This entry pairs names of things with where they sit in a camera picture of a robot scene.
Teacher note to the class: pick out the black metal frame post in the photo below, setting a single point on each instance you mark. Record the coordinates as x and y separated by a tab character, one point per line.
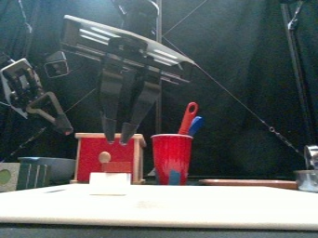
300	80

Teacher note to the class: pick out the red plastic cup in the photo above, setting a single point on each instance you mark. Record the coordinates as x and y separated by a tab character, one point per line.
172	155

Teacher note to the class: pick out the blue plastic utensil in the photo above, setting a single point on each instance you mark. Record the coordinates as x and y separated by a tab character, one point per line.
196	125

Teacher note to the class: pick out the pale blue bowl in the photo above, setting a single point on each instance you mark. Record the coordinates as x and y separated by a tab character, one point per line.
62	169

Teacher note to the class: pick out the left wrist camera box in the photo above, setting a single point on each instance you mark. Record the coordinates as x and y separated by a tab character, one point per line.
57	65

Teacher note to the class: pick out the pink plastic tray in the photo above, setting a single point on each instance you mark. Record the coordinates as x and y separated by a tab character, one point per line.
249	183

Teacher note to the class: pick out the wooden box with red sides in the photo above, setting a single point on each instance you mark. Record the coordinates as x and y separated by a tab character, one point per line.
89	148

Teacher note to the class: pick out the silver metal pot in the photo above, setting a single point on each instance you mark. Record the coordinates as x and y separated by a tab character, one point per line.
309	181

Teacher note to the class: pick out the green box with white stripes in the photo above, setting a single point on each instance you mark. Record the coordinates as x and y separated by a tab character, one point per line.
33	176

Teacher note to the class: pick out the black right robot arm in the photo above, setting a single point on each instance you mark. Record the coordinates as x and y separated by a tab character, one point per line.
138	15

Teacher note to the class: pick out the red plastic utensil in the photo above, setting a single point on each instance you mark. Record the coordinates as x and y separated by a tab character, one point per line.
186	122

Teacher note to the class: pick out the white block with green circle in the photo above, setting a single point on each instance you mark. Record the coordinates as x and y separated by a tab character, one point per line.
14	169

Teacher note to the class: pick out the white toy rice block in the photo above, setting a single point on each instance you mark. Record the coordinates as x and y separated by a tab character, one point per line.
110	179

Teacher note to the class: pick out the white cutting board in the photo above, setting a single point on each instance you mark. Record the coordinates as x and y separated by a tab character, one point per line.
166	207

